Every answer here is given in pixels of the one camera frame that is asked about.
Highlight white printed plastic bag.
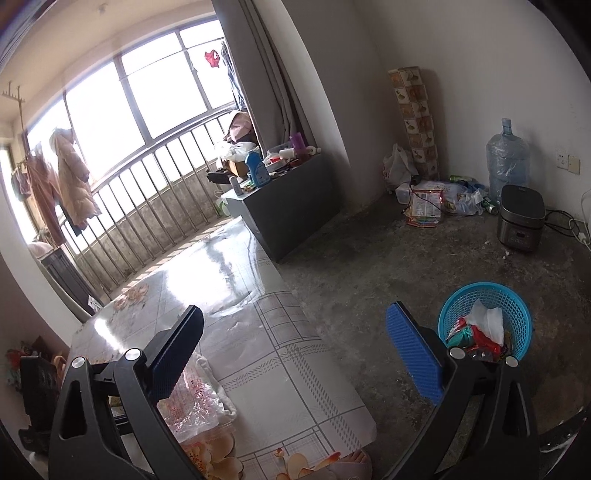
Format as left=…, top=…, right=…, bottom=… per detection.
left=157, top=351, right=238, bottom=445

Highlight red plastic bag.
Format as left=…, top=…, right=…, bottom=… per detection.
left=446, top=317, right=502, bottom=361

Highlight blue plastic trash basket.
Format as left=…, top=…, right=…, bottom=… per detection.
left=438, top=282, right=533, bottom=360

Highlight black rice cooker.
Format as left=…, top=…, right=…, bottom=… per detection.
left=497, top=184, right=546, bottom=254

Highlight snack packets pile on floor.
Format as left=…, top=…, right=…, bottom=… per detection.
left=394, top=175, right=499, bottom=228

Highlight floral bed sheet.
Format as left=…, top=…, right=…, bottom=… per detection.
left=70, top=220, right=377, bottom=479

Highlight metal balcony railing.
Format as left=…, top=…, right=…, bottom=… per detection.
left=58, top=107, right=232, bottom=299

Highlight empty water jug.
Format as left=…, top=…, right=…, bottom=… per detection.
left=486, top=118, right=531, bottom=203

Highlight white plastic bag on floor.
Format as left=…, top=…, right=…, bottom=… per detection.
left=382, top=144, right=419, bottom=192

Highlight pink hanging jacket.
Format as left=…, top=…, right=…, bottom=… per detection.
left=49, top=129, right=101, bottom=230

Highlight dark red hanging coat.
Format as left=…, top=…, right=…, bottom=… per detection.
left=25, top=154, right=65, bottom=247

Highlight dark grey cabinet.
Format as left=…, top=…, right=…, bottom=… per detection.
left=222, top=154, right=342, bottom=262

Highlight purple cup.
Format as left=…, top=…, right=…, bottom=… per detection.
left=290, top=132, right=308, bottom=159

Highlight patterned tall cardboard box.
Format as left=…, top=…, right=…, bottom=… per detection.
left=388, top=66, right=439, bottom=180

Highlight blue detergent bottle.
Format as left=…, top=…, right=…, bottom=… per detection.
left=245, top=150, right=270, bottom=188

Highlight grey curtain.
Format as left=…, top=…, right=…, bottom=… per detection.
left=211, top=0, right=350, bottom=195

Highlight black power cable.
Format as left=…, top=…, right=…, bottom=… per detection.
left=544, top=191, right=591, bottom=252

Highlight wall power socket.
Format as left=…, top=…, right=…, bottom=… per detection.
left=556, top=152, right=581, bottom=175

